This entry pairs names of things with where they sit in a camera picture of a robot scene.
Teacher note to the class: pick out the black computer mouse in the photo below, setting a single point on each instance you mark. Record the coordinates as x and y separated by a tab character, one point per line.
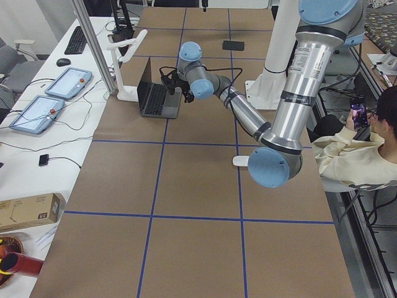
63	62

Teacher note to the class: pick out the black keyboard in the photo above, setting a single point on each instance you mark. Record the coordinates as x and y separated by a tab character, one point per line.
77	42

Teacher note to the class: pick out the grey office chair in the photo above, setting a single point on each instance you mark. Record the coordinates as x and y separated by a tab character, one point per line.
18	68

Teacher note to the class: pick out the white computer mouse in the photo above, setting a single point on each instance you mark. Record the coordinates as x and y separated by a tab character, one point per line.
241	160

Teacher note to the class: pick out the grey laptop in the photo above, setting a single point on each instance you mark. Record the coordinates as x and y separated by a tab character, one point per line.
154	99

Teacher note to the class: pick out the person in cream sweater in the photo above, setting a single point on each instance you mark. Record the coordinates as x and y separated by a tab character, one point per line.
368	164

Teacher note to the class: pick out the blue teach pendant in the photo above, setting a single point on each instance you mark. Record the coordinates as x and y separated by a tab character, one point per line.
38	115
69	84

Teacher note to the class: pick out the small black device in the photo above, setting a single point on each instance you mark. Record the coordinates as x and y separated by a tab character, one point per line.
43	159

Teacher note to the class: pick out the aluminium frame post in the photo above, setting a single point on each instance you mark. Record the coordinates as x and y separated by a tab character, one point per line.
88	30

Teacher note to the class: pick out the blue teach pendant near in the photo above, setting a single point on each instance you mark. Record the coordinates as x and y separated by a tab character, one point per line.
38	115

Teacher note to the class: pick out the blue teach pendant far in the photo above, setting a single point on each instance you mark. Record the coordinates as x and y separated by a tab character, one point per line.
69	84

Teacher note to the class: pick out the red cylinder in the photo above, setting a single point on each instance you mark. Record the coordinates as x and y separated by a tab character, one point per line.
17	263

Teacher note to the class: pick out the black smartphone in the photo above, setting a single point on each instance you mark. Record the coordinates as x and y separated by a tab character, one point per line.
359	111

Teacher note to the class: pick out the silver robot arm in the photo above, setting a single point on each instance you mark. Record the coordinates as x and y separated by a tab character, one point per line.
323	26

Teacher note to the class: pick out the cardboard box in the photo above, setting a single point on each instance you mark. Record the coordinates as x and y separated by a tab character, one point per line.
31	211

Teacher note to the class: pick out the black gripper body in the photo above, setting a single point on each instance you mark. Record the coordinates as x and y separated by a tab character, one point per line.
184	89

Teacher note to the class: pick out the black mouse pad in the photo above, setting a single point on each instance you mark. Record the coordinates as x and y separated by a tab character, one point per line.
233	45

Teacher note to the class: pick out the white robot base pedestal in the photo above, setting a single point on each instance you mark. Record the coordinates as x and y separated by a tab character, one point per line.
264	93

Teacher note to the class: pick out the white desk lamp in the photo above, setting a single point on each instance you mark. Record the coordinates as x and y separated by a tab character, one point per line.
125	93

